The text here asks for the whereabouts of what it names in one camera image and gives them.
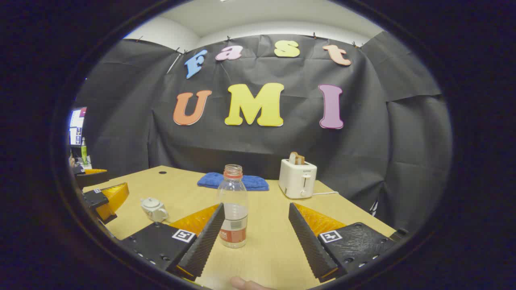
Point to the white toaster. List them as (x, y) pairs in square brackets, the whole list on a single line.
[(296, 179)]

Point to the clear plastic water bottle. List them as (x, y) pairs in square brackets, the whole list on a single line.
[(233, 193)]

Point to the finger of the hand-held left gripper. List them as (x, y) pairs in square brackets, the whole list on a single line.
[(92, 178), (94, 198)]

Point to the black backdrop cloth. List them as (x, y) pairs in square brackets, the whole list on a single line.
[(262, 149)]

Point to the green glass bottle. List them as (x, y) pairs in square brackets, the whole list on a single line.
[(84, 153)]

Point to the white ceramic teacup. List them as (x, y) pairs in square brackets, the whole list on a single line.
[(155, 213)]

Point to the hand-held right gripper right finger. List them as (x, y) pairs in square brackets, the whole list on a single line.
[(308, 245)]

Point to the computer monitor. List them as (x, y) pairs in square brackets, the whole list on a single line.
[(76, 125)]

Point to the blue folded towel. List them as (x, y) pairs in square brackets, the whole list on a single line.
[(256, 182)]

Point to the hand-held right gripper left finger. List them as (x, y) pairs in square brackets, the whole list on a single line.
[(201, 245)]

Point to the toasted bread slice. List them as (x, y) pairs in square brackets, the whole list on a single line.
[(296, 158)]

